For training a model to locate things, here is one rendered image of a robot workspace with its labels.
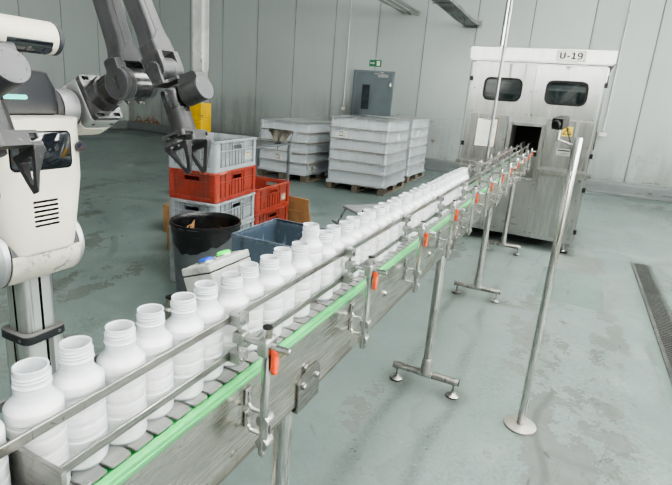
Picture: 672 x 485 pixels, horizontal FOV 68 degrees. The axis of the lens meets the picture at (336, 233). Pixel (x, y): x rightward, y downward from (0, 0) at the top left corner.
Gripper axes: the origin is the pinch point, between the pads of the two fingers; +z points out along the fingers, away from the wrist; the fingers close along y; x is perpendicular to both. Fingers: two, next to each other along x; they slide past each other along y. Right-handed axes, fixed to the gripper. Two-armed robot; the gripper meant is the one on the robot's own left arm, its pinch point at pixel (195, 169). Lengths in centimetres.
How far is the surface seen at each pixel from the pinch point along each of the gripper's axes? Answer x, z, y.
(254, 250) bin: 24, 27, 55
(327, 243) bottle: -26.9, 25.5, 2.8
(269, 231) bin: 30, 23, 81
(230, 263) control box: -10.2, 23.2, -12.6
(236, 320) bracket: -24, 30, -36
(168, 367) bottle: -19, 32, -48
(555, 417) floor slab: -60, 153, 149
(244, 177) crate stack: 123, -17, 239
